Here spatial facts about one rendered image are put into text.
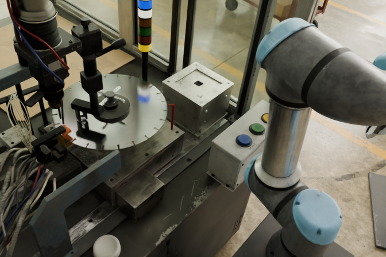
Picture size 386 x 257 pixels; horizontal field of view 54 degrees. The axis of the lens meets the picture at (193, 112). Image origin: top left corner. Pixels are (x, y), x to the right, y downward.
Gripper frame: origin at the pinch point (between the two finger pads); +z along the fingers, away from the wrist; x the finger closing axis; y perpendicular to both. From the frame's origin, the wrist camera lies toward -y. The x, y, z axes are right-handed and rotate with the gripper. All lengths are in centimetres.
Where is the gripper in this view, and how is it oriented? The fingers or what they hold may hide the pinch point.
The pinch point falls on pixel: (366, 134)
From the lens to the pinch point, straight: 129.4
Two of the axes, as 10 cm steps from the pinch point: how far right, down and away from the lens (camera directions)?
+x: 0.2, -6.7, 7.4
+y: 10.0, 0.8, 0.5
